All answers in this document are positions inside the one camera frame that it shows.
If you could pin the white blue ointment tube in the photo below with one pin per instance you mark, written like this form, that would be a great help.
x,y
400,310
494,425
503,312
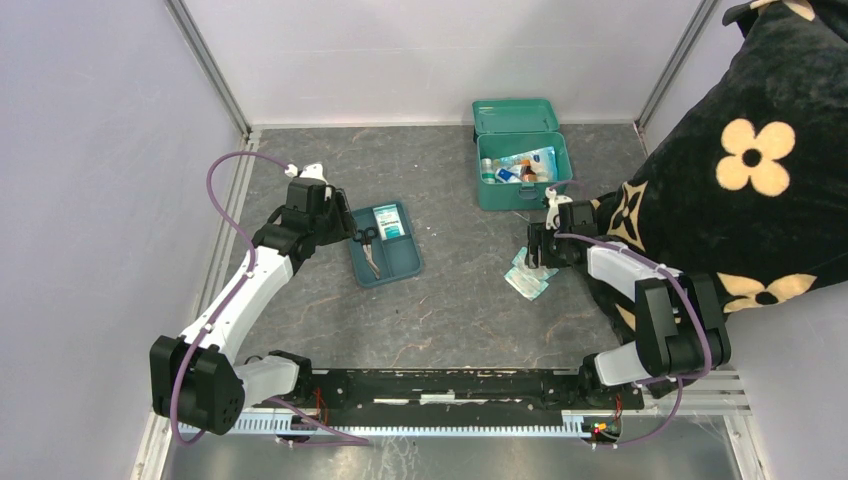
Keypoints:
x,y
509,175

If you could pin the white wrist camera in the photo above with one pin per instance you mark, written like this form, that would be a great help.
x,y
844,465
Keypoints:
x,y
553,201
314,171

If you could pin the green medicine kit box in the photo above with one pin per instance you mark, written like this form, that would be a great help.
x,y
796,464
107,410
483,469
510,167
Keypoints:
x,y
520,152

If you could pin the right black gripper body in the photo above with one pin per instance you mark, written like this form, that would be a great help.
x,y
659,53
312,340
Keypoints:
x,y
552,252

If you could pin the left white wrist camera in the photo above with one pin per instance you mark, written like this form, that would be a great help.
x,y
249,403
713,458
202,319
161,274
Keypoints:
x,y
314,171

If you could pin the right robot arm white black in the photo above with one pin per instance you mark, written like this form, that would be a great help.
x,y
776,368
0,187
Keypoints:
x,y
680,331

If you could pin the blue cotton swab packet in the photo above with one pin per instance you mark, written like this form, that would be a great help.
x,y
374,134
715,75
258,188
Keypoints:
x,y
538,165

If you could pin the teal plastic tray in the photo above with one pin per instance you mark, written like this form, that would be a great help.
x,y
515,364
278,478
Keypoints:
x,y
397,258

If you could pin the black handled scissors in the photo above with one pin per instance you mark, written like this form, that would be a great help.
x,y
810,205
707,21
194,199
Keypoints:
x,y
365,239

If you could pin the white pill bottle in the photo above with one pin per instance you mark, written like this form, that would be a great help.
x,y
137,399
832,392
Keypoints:
x,y
487,171

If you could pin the black floral cloth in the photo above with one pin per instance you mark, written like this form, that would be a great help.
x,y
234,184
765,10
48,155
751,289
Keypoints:
x,y
750,187

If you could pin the teal bandage strips stack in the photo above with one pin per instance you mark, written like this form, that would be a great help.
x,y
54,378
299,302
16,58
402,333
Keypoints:
x,y
529,282

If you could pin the brown medicine bottle orange cap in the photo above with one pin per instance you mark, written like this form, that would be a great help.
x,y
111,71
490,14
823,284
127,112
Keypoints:
x,y
527,173

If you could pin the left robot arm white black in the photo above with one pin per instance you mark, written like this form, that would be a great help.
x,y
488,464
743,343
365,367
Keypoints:
x,y
195,379

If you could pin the teal label card in tray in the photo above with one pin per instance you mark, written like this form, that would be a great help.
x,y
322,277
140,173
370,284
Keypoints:
x,y
389,222

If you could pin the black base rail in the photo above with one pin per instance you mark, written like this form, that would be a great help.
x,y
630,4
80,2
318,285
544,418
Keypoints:
x,y
455,398

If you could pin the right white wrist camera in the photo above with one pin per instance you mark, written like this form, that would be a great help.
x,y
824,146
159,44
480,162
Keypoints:
x,y
553,201

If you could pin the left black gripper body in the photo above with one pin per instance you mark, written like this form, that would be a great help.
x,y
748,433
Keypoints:
x,y
336,223

